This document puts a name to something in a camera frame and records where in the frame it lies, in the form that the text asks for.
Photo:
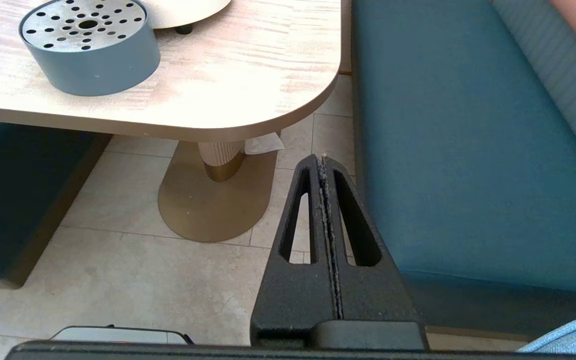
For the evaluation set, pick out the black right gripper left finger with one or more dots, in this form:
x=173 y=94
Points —
x=293 y=300

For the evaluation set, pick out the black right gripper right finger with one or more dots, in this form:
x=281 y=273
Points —
x=373 y=295

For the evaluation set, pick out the white paper scrap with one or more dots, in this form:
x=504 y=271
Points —
x=265 y=144

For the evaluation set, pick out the dark blue bench seat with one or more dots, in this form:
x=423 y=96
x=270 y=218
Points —
x=468 y=150
x=13 y=200

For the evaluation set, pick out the light blue chair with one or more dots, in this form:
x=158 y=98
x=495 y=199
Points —
x=573 y=335

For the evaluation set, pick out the blue perforated drip tray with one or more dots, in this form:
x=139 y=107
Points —
x=98 y=70

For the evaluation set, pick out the clear water dispenser white base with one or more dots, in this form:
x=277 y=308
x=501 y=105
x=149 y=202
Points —
x=188 y=12

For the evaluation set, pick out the gold table pedestal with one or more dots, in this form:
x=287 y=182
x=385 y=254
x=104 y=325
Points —
x=208 y=210

